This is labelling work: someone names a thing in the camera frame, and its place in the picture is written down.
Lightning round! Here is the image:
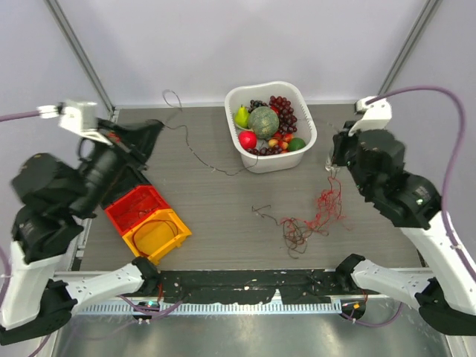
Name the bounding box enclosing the black thin wire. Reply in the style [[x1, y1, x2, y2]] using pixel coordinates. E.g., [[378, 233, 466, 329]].
[[162, 89, 260, 176]]

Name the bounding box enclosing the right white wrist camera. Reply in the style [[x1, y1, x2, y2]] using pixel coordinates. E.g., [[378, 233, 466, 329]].
[[348, 97, 392, 136]]

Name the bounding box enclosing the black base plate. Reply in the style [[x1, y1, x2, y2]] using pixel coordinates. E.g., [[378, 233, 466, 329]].
[[140, 269, 362, 305]]

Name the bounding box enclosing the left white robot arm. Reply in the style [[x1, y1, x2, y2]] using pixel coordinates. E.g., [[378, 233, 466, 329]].
[[1, 120, 164, 345]]

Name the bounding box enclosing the yellow plastic bin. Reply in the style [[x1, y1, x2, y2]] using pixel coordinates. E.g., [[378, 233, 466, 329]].
[[122, 209, 192, 266]]

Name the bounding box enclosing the green lime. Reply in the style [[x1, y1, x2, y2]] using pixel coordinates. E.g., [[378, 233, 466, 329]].
[[287, 138, 306, 152]]

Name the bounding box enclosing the dark grape bunch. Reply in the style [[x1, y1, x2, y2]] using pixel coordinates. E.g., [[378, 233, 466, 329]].
[[248, 100, 268, 113]]

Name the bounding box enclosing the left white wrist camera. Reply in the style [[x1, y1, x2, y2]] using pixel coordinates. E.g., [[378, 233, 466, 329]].
[[37, 100, 112, 146]]

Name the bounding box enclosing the red apple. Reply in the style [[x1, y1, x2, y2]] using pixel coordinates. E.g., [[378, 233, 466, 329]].
[[238, 131, 257, 150]]

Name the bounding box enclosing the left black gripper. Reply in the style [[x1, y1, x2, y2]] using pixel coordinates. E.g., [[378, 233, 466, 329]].
[[68, 116, 163, 218]]

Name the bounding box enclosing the green netted melon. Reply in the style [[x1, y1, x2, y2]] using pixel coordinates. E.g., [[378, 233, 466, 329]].
[[248, 106, 280, 139]]

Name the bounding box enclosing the red plastic bin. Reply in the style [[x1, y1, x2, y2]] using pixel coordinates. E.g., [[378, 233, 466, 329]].
[[104, 184, 170, 236]]

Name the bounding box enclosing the thick red wire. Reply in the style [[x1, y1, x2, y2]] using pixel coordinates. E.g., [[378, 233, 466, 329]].
[[133, 219, 180, 260]]

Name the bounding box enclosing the red grape bunch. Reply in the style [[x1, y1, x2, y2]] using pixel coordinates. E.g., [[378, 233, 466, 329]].
[[268, 96, 298, 135]]

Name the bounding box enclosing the white plastic fruit basket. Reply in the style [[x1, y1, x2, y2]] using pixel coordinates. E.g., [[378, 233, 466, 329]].
[[225, 81, 318, 173]]

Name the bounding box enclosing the red wire bundle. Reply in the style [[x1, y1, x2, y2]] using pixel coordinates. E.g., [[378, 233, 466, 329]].
[[280, 174, 354, 260]]

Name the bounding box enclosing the black plastic bin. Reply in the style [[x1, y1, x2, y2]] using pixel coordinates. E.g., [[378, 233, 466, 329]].
[[100, 167, 150, 210]]

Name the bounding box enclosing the slotted cable duct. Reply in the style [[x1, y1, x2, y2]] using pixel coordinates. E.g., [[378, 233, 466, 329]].
[[79, 299, 342, 316]]

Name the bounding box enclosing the clear glass bottle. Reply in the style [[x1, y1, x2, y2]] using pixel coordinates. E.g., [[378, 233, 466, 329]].
[[325, 147, 340, 174]]

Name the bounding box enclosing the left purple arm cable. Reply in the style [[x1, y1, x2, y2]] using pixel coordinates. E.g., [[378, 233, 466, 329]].
[[0, 109, 183, 357]]

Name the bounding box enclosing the cherry cluster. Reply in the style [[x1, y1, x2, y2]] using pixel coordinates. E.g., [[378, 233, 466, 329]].
[[246, 133, 294, 156]]

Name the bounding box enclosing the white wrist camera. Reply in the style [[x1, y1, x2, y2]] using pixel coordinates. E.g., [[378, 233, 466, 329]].
[[37, 100, 112, 146], [348, 97, 392, 136]]

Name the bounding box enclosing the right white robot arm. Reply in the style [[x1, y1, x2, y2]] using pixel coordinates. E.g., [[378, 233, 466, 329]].
[[331, 120, 475, 336]]

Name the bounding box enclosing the green yellow pear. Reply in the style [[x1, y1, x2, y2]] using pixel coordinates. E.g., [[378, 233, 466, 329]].
[[234, 106, 250, 129]]

